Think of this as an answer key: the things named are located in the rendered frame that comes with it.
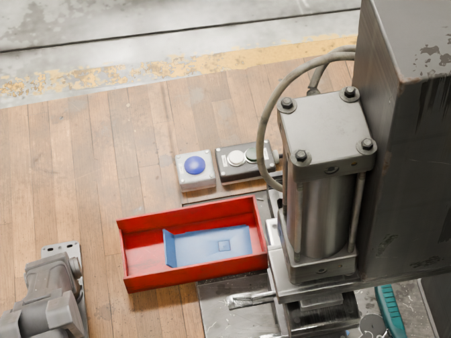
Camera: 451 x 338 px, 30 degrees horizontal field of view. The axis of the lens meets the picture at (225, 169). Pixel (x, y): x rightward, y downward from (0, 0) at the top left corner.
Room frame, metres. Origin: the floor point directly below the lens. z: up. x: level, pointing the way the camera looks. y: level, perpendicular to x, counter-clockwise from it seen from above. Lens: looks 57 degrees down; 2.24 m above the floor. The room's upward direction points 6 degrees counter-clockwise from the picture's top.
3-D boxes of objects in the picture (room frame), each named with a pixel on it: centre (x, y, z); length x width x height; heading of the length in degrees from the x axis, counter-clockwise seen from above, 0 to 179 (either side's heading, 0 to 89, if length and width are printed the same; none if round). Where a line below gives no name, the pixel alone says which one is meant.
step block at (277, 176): (0.76, -0.09, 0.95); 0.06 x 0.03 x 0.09; 5
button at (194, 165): (0.86, 0.06, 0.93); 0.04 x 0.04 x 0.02
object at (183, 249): (0.70, 0.04, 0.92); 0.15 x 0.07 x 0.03; 92
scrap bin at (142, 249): (0.70, 0.07, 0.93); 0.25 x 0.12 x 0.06; 95
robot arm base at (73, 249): (0.64, 0.30, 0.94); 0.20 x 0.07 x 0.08; 5
